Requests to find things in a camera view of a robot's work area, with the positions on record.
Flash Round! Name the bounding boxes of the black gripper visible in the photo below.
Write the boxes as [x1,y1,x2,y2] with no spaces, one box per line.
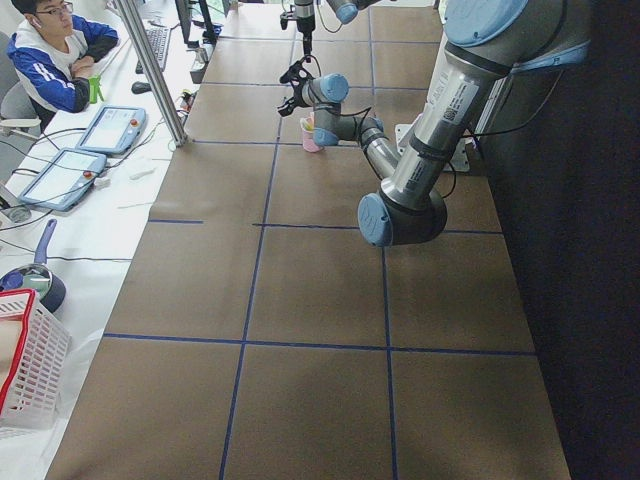
[294,2,315,56]
[277,79,313,116]

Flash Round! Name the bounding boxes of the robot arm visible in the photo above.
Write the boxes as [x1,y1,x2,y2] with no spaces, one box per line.
[280,0,376,58]
[278,1,593,247]

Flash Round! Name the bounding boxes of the black keyboard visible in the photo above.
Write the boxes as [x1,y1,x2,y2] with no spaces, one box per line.
[145,27,171,72]

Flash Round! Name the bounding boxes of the black computer mouse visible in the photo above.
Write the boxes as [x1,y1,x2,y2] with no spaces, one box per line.
[130,81,151,95]

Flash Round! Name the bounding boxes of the far teach pendant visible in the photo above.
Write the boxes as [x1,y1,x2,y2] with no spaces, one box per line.
[76,104,147,155]

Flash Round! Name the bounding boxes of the teach pendant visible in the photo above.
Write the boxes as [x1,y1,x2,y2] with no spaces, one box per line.
[18,148,107,212]
[76,104,147,155]

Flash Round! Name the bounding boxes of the near teach pendant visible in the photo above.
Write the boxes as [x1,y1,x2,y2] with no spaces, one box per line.
[18,148,107,212]

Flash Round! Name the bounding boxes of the seated person blue jacket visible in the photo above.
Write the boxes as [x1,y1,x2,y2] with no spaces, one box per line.
[6,1,119,117]

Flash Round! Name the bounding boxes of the white red plastic basket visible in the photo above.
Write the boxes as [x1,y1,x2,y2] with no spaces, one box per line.
[1,289,71,438]

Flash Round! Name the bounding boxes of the aluminium frame post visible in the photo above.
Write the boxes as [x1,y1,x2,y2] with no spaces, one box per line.
[115,0,188,147]

